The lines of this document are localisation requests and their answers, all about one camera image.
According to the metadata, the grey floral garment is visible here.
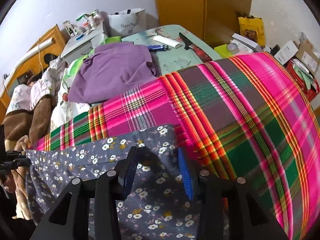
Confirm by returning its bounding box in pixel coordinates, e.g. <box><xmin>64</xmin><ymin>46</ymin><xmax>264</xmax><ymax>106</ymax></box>
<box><xmin>25</xmin><ymin>124</ymin><xmax>201</xmax><ymax>239</ymax></box>

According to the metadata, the light green folding table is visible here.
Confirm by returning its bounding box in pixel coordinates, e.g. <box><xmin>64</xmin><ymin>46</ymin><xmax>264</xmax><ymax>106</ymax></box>
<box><xmin>121</xmin><ymin>24</ymin><xmax>221</xmax><ymax>75</ymax></box>

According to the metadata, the person's left hand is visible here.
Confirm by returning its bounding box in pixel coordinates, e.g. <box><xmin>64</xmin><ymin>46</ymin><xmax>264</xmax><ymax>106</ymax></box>
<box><xmin>3</xmin><ymin>135</ymin><xmax>31</xmax><ymax>220</ymax></box>

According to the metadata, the brown fleece blanket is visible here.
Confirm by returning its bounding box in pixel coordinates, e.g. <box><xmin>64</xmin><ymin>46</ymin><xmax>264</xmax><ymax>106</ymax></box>
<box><xmin>2</xmin><ymin>95</ymin><xmax>54</xmax><ymax>144</ymax></box>

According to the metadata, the wooden headboard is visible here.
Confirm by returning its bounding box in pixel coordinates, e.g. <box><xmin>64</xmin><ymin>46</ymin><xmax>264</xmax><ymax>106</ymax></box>
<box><xmin>1</xmin><ymin>25</ymin><xmax>66</xmax><ymax>120</ymax></box>

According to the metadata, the pink plaid bed sheet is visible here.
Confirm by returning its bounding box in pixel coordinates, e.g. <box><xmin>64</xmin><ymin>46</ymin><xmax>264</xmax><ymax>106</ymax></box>
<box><xmin>26</xmin><ymin>53</ymin><xmax>319</xmax><ymax>239</ymax></box>

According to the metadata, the purple cloth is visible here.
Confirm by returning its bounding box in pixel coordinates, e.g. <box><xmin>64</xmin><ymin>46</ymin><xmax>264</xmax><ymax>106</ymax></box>
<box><xmin>68</xmin><ymin>42</ymin><xmax>158</xmax><ymax>103</ymax></box>

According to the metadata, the green plastic bag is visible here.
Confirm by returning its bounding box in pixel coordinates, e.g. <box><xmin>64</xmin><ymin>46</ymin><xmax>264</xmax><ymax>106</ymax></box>
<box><xmin>62</xmin><ymin>34</ymin><xmax>121</xmax><ymax>89</ymax></box>

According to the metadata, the white paper roll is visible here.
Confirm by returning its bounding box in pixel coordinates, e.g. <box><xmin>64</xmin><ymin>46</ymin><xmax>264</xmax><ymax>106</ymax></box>
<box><xmin>16</xmin><ymin>37</ymin><xmax>55</xmax><ymax>67</ymax></box>

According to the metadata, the lime green box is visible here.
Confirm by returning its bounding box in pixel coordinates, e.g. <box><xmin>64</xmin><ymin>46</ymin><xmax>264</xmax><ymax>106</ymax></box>
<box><xmin>214</xmin><ymin>44</ymin><xmax>235</xmax><ymax>59</ymax></box>

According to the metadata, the grey bedside cabinet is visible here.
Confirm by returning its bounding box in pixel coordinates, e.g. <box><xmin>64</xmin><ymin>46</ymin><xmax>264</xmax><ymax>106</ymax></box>
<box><xmin>60</xmin><ymin>23</ymin><xmax>107</xmax><ymax>64</ymax></box>

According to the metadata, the clear tape roll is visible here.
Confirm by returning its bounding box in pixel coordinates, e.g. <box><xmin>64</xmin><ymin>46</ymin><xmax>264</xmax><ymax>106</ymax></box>
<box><xmin>227</xmin><ymin>42</ymin><xmax>240</xmax><ymax>55</ymax></box>

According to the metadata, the white rectangular box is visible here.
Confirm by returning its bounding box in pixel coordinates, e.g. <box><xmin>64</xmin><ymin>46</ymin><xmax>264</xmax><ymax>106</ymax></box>
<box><xmin>153</xmin><ymin>35</ymin><xmax>182</xmax><ymax>49</ymax></box>

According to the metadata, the red gift box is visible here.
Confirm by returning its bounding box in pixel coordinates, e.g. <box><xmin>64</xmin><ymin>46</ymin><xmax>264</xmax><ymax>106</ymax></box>
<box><xmin>286</xmin><ymin>59</ymin><xmax>319</xmax><ymax>102</ymax></box>

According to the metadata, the white paper shopping bag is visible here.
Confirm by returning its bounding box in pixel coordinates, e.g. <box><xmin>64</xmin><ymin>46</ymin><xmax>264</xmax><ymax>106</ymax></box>
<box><xmin>108</xmin><ymin>8</ymin><xmax>147</xmax><ymax>37</ymax></box>

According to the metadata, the yellow shopping bag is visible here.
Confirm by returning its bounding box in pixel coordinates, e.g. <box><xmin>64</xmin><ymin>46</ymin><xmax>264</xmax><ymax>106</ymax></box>
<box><xmin>238</xmin><ymin>14</ymin><xmax>266</xmax><ymax>47</ymax></box>

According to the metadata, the orange wooden wardrobe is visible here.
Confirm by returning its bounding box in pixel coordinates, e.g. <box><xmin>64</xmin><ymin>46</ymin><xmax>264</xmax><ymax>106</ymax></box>
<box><xmin>155</xmin><ymin>0</ymin><xmax>252</xmax><ymax>47</ymax></box>

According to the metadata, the brown cardboard box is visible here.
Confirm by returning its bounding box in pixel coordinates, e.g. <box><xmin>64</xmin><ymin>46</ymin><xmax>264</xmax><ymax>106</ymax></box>
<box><xmin>296</xmin><ymin>39</ymin><xmax>319</xmax><ymax>75</ymax></box>

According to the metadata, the red handled kitchen knife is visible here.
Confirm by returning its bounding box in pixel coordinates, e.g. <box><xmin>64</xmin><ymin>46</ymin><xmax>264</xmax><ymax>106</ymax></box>
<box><xmin>179</xmin><ymin>33</ymin><xmax>213</xmax><ymax>63</ymax></box>

